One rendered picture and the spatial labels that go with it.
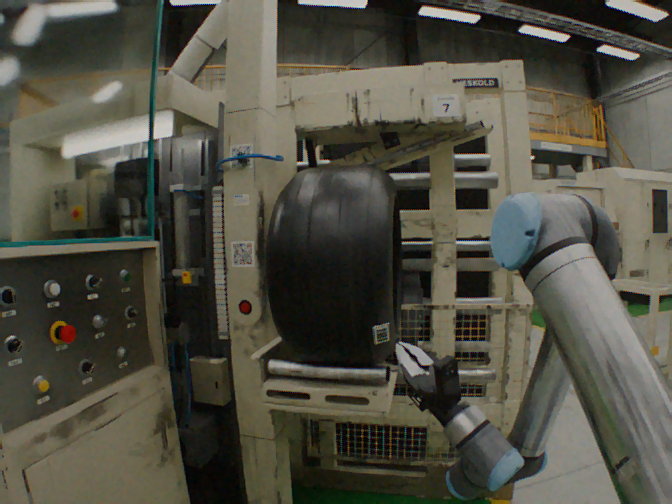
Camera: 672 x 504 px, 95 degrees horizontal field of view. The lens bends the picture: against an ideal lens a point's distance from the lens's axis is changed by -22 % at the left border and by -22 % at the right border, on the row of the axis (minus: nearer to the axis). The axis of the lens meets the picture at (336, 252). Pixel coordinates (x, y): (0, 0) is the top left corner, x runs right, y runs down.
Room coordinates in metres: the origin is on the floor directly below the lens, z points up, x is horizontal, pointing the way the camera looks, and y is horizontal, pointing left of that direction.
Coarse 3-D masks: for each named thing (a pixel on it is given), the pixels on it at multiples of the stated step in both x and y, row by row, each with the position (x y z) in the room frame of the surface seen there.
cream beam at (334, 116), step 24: (312, 96) 1.35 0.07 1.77; (336, 96) 1.33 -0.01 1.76; (360, 96) 1.31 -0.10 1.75; (384, 96) 1.29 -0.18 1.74; (408, 96) 1.27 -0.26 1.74; (312, 120) 1.35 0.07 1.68; (336, 120) 1.33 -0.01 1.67; (360, 120) 1.31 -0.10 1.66; (384, 120) 1.29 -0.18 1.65; (408, 120) 1.27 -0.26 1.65; (432, 120) 1.26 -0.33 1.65; (456, 120) 1.24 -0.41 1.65
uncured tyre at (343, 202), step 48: (288, 192) 0.97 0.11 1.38; (336, 192) 0.93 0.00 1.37; (384, 192) 0.95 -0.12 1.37; (288, 240) 0.89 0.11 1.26; (336, 240) 0.87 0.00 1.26; (384, 240) 0.88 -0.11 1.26; (288, 288) 0.88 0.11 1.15; (336, 288) 0.86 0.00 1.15; (384, 288) 0.87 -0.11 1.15; (288, 336) 0.94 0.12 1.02; (336, 336) 0.90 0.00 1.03
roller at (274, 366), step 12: (276, 360) 1.04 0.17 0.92; (288, 360) 1.04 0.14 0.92; (276, 372) 1.03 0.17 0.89; (288, 372) 1.02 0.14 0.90; (300, 372) 1.01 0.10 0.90; (312, 372) 1.00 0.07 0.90; (324, 372) 0.99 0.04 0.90; (336, 372) 0.99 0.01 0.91; (348, 372) 0.98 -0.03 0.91; (360, 372) 0.97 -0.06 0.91; (372, 372) 0.97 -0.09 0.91; (384, 372) 0.96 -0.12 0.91
